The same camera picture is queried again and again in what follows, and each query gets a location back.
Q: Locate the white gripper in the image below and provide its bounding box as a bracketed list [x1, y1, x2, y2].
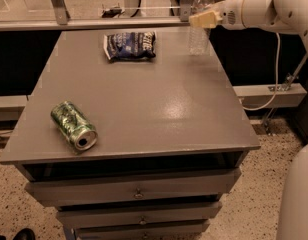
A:
[189, 0, 245, 30]

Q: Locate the clear plastic water bottle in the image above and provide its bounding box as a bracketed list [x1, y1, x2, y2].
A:
[189, 0, 214, 55]

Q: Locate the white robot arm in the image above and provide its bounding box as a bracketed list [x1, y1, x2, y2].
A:
[189, 0, 308, 240]

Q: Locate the green soda can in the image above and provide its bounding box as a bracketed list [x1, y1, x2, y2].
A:
[50, 101, 98, 152]

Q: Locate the small black floor device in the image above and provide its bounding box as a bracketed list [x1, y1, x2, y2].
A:
[101, 6, 123, 18]

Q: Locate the blue chip bag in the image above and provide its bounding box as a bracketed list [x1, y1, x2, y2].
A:
[103, 31, 156, 61]

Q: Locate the grey drawer cabinet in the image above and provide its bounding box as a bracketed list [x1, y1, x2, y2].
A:
[0, 26, 262, 240]

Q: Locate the top grey drawer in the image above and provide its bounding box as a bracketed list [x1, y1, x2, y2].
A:
[25, 168, 241, 207]

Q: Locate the grey drawer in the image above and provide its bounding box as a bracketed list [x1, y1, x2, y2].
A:
[76, 220, 210, 240]
[56, 202, 222, 228]
[25, 168, 241, 207]

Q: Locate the bottom grey drawer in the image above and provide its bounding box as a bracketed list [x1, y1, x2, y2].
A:
[76, 220, 210, 240]

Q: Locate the middle grey drawer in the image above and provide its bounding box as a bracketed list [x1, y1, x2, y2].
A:
[56, 202, 222, 228]

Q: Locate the black shoe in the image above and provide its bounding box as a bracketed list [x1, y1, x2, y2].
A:
[13, 228, 36, 240]

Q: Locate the white cable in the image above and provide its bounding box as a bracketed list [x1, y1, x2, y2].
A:
[241, 32, 282, 112]

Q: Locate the metal railing frame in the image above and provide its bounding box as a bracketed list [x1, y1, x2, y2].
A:
[0, 0, 190, 31]

